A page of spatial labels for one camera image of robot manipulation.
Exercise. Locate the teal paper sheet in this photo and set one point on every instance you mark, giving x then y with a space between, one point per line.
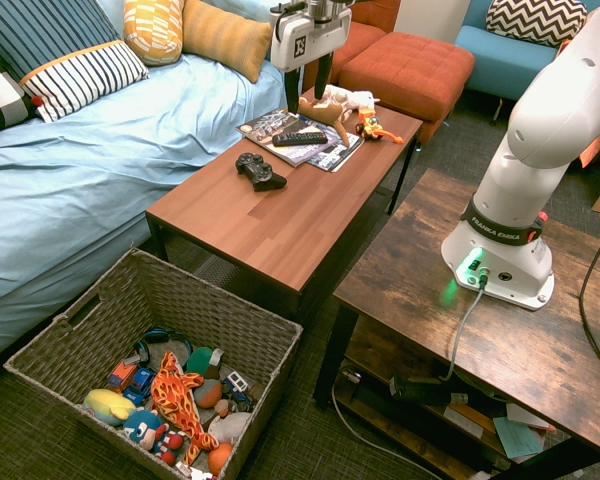
517 437

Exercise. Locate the blue toy car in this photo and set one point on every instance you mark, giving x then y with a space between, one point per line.
141 385

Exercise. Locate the rustic dark wood table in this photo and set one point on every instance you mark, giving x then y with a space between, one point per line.
505 345

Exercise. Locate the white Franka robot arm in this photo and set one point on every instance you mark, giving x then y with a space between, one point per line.
540 115

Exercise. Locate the grey orange plush ball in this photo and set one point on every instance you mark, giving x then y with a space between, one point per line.
207 394

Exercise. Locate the black power adapter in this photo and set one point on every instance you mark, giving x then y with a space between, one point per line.
425 391

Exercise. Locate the Captain America plush doll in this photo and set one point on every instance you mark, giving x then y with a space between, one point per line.
147 430

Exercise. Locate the green plush ball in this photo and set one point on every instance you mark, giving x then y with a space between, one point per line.
202 362

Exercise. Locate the orange tufted ottoman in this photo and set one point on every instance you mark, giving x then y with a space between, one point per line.
405 70

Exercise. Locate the orange armchair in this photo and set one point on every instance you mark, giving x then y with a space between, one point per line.
367 32

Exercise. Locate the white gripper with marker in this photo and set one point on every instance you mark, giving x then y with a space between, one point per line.
307 42

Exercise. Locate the white pillow with navy stripes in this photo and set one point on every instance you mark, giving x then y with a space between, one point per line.
82 77

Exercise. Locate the orange toy excavator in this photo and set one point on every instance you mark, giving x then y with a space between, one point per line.
371 126

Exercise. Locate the blue black headphones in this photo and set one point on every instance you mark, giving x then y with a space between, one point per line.
155 336

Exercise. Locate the yellow white patterned pillow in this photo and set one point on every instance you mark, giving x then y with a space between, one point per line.
152 30

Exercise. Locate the bed with light blue sheet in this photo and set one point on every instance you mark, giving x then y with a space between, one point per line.
80 180

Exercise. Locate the black white chevron pillow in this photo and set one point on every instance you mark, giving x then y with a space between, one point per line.
535 20

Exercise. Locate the blue white toy van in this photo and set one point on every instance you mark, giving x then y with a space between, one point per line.
237 386

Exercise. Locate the dark blue striped pillow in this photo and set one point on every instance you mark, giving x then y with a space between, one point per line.
40 30

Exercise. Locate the grey woven basket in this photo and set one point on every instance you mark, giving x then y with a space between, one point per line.
170 305

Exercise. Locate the yellow plush toy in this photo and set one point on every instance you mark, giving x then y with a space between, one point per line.
107 406

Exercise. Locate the black gamepad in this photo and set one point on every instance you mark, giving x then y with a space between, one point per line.
257 171

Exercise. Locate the white paper sheet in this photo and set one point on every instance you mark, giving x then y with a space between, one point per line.
525 415

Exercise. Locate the orange toy truck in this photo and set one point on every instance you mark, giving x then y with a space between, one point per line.
122 374

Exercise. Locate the blue sofa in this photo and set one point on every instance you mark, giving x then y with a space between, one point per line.
495 65

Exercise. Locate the white grey plush toy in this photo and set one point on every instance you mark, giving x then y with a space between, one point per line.
230 426

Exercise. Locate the mustard striped pillow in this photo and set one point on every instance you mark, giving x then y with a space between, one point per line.
225 35

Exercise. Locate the reddish wooden coffee table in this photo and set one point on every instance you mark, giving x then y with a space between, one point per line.
280 220

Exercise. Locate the blue white magazine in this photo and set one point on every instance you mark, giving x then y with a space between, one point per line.
337 155

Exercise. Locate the brown plush toy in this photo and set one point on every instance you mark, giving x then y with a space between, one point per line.
325 114

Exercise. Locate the black TV remote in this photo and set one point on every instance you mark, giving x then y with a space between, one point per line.
300 138

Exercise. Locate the orange flame pattern plush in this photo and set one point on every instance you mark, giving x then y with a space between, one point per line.
175 395

